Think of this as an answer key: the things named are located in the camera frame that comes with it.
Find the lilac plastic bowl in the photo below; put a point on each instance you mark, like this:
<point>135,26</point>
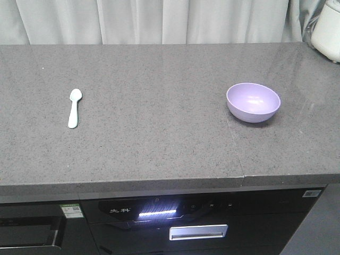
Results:
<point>252,102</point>

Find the pale green plastic spoon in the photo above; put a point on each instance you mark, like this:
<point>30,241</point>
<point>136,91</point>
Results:
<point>75,96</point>

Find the black drawer disinfection cabinet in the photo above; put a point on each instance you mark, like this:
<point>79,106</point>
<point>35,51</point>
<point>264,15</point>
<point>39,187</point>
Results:
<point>259,221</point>

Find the green energy label sticker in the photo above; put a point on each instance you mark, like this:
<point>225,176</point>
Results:
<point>72,210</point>

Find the white QR code sticker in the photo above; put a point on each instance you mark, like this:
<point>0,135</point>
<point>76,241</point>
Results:
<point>312,193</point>

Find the black built-in dishwasher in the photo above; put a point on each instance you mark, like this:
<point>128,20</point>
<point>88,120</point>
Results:
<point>42,228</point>

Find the white curtain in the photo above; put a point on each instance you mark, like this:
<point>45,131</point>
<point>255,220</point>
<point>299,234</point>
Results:
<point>155,22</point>

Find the white rice cooker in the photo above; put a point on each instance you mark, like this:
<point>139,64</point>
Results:
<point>325,36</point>

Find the grey cabinet door panel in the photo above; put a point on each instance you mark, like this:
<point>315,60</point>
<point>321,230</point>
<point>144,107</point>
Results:
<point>319,231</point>

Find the silver upper drawer handle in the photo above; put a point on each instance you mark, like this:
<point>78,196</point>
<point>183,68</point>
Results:
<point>197,232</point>

